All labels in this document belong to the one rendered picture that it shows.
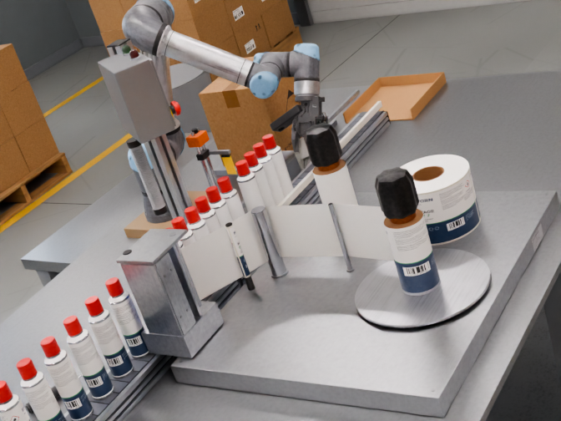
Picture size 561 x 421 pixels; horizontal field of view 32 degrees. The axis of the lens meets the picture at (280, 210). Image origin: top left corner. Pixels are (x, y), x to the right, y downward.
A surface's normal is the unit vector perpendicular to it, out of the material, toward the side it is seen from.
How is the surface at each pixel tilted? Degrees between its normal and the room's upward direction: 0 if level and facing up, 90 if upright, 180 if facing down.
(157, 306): 90
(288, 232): 90
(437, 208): 90
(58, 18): 90
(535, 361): 0
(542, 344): 0
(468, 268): 0
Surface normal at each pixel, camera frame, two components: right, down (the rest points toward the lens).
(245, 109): -0.43, 0.50
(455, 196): 0.40, 0.29
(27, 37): 0.80, 0.03
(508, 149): -0.29, -0.86
